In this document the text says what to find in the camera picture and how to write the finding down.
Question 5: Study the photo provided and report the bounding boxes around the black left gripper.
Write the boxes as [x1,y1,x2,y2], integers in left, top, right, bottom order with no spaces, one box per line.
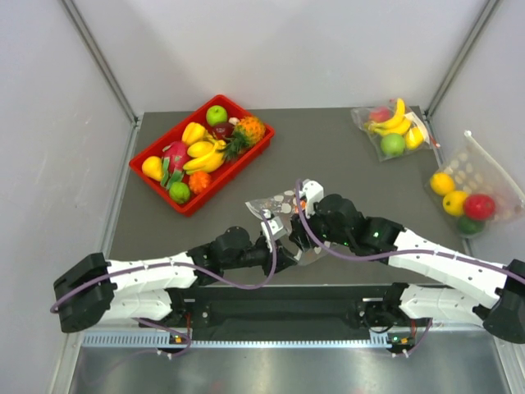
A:
[222,238,297,277]

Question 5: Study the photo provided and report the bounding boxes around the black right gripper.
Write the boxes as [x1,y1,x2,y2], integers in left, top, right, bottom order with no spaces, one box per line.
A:
[290,198,353,252]

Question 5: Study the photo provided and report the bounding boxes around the clear polka dot zip bag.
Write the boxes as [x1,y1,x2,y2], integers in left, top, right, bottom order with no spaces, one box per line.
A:
[245,190,327,266]

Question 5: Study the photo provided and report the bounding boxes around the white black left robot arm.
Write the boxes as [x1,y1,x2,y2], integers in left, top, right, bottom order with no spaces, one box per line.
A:
[51,223,302,333]

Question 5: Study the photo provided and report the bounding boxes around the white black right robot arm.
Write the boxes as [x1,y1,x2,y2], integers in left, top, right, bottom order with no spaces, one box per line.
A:
[290,191,524,344]

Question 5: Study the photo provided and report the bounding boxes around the orange fake carved fruit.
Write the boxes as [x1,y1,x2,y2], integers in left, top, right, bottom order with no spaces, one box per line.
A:
[189,171,212,195]

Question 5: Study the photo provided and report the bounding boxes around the green fake lime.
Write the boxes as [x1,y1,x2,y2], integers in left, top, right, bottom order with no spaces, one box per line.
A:
[168,181,191,204]

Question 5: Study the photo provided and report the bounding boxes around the fake pineapple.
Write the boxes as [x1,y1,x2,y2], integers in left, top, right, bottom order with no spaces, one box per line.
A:
[221,117,266,162]

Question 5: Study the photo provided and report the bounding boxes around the yellow fake banana bunch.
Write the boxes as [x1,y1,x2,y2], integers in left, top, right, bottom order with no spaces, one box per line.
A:
[183,140,226,175]

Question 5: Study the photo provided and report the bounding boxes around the dark red fake plum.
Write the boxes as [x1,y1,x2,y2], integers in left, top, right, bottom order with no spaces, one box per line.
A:
[211,121,235,140]

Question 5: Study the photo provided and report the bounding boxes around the green apple in bag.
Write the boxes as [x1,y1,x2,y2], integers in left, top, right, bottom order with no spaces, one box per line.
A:
[381,134,405,157]

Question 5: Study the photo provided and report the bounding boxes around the pink fake dragon fruit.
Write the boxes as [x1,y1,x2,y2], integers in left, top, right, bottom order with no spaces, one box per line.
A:
[160,141,190,190]

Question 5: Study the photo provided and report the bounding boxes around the clear zip bag with bananas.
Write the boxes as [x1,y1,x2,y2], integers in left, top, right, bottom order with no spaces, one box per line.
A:
[351,98,440,162]

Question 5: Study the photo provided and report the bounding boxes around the yellow fake pear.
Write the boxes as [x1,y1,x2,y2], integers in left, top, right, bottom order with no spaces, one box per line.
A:
[141,156,164,182]

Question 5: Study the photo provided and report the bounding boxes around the yellow fake bell pepper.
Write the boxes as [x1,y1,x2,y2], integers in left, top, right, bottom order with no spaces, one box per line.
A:
[181,122,207,146]

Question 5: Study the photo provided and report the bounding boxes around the green fake apple in tray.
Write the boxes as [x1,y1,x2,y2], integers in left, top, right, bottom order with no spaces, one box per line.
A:
[206,105,229,126]

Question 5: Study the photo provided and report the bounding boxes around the red fruit in bag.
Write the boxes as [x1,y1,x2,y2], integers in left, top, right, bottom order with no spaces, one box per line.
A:
[368,107,392,123]

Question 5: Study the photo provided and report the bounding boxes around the yellow bananas in bag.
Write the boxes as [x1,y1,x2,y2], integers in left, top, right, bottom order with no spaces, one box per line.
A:
[365,98,412,136]

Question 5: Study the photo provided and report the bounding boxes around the yellow fruit in bag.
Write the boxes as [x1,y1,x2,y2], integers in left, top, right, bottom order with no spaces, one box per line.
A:
[404,126,425,151]

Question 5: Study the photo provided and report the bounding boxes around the green fruit in right bag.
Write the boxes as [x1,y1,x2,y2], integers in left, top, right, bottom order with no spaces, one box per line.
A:
[456,216,486,236]

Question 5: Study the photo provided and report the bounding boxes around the red fake apple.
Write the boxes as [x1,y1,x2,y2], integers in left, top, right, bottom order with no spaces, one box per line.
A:
[463,194,495,221]

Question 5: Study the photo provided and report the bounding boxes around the dotted zip bag at right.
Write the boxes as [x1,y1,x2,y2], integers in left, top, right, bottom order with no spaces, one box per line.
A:
[426,131,524,239]

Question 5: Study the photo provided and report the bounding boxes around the red plastic tray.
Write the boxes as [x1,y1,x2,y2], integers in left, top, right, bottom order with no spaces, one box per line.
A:
[129,94,275,217]

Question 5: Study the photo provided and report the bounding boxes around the yellow lemon upper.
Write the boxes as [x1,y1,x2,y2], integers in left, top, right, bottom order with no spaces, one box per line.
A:
[430,172,455,196]

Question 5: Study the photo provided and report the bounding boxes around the yellow lemon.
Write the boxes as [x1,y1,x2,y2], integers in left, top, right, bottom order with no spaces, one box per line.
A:
[442,190,469,217]
[430,172,455,196]

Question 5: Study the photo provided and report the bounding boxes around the yellow lemon lower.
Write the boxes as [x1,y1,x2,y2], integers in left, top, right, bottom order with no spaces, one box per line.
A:
[442,190,469,217]

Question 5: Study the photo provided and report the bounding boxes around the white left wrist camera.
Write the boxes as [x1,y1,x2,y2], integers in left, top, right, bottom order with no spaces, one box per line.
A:
[260,209,287,252]

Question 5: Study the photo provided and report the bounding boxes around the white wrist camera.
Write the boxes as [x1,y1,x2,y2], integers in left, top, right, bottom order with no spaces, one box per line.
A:
[260,209,287,252]
[299,180,324,218]

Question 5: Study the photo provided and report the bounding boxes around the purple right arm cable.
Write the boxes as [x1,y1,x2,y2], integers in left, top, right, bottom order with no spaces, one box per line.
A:
[294,178,525,358]

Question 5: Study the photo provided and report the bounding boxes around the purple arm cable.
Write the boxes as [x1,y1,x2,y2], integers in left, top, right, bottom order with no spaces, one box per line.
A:
[294,178,525,358]
[49,217,284,366]

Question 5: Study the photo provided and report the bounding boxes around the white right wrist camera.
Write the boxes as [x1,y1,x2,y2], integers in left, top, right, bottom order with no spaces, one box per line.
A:
[299,180,324,218]

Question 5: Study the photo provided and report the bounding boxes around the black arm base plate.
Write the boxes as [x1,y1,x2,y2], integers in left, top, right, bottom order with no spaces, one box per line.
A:
[160,285,413,330]

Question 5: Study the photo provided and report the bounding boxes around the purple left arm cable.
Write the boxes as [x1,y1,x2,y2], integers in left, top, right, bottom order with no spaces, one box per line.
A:
[49,217,284,366]

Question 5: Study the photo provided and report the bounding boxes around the grey slotted cable duct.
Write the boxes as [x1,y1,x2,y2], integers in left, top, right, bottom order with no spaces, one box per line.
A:
[82,330,410,349]

